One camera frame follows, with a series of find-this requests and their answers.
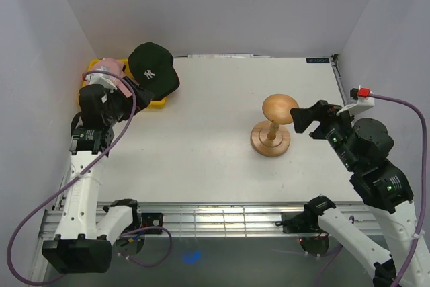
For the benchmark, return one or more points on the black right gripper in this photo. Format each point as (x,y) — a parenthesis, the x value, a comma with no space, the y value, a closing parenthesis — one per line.
(326,112)

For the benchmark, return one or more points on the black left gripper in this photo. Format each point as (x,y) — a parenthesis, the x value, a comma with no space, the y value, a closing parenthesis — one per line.
(143,97)

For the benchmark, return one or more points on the pink baseball cap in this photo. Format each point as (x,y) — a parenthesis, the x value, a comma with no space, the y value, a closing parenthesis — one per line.
(117,71)

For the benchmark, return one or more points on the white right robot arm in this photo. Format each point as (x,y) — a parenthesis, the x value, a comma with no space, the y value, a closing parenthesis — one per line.
(363,146)

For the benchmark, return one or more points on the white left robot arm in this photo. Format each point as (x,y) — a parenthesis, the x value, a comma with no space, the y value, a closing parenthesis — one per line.
(80,243)

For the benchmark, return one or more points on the wooden hat stand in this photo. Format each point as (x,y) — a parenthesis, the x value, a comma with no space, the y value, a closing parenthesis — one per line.
(271,138)

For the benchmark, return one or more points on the black blue logo sticker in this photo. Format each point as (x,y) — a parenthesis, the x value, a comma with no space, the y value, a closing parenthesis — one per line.
(317,60)

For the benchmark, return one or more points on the yellow plastic tray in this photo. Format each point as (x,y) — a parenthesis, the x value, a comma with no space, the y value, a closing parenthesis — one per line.
(155,104)

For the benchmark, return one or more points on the dark green NY cap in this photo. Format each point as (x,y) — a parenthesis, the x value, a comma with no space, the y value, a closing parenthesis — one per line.
(151,65)

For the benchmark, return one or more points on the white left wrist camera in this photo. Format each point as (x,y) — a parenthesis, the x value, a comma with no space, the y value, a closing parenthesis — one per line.
(99,77)

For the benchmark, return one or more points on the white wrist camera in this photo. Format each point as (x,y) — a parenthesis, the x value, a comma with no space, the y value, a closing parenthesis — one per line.
(362,101)
(99,77)

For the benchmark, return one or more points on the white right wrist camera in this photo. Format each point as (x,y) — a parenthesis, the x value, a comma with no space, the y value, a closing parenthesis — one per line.
(362,101)

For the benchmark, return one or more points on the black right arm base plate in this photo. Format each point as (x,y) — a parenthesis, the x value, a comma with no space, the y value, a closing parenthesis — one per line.
(298,222)

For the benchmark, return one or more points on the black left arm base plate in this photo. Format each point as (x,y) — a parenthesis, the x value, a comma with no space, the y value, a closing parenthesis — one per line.
(152,219)

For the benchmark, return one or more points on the aluminium front rail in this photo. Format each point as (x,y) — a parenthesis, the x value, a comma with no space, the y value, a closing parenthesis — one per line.
(227,220)

